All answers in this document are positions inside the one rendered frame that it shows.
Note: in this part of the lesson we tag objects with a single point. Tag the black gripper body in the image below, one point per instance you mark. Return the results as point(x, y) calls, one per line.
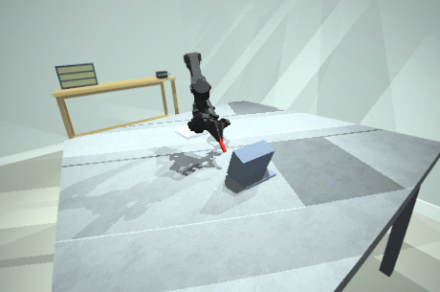
point(206, 114)

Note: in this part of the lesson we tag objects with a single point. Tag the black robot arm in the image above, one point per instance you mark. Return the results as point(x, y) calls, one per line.
point(199, 87)

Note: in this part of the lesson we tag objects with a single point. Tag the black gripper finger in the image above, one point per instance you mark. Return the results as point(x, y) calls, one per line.
point(213, 129)
point(221, 130)

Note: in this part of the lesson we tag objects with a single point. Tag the light blue square panel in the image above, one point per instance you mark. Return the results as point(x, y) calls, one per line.
point(248, 164)

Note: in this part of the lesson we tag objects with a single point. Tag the red peg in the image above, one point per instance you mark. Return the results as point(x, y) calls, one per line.
point(222, 145)

